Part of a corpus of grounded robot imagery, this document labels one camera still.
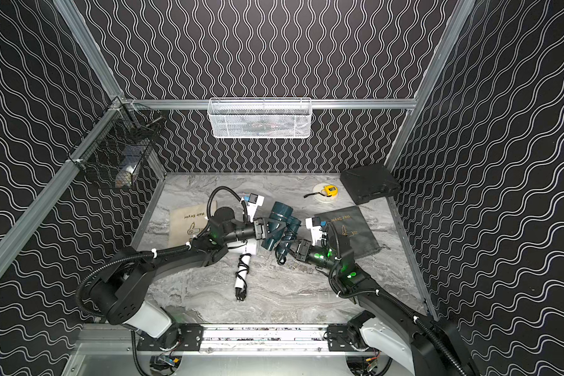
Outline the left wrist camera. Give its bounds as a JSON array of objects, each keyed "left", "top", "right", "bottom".
[{"left": 243, "top": 194, "right": 265, "bottom": 222}]

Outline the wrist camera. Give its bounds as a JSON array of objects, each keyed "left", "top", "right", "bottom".
[
  {"left": 305, "top": 217, "right": 327, "bottom": 247},
  {"left": 243, "top": 194, "right": 265, "bottom": 222}
]

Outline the dark green hair dryer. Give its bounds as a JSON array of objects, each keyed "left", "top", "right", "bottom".
[{"left": 261, "top": 201, "right": 302, "bottom": 266}]

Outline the item in black basket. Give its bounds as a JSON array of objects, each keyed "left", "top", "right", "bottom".
[{"left": 114, "top": 161, "right": 139, "bottom": 188}]

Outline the yellow tape measure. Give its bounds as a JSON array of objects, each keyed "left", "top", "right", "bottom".
[{"left": 322, "top": 185, "right": 338, "bottom": 197}]

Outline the black hard case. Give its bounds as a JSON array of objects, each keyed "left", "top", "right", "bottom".
[{"left": 340, "top": 162, "right": 401, "bottom": 205}]

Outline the white round coaster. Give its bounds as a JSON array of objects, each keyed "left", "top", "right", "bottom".
[{"left": 312, "top": 183, "right": 339, "bottom": 203}]

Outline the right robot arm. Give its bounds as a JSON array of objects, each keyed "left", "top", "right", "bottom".
[{"left": 292, "top": 217, "right": 479, "bottom": 375}]

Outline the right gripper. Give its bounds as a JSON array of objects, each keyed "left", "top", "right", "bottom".
[{"left": 279, "top": 240, "right": 341, "bottom": 277}]

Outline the black wire wall basket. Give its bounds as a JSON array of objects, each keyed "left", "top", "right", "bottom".
[{"left": 72, "top": 103, "right": 165, "bottom": 190}]

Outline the white mesh wall basket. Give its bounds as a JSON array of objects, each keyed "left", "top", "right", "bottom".
[{"left": 207, "top": 97, "right": 313, "bottom": 139}]

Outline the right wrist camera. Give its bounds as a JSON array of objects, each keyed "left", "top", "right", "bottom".
[{"left": 305, "top": 217, "right": 327, "bottom": 247}]

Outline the dark grey hair dryer bag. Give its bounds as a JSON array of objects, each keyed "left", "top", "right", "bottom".
[{"left": 316, "top": 206, "right": 381, "bottom": 259}]

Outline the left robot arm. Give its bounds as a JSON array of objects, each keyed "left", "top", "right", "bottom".
[{"left": 75, "top": 194, "right": 266, "bottom": 349}]

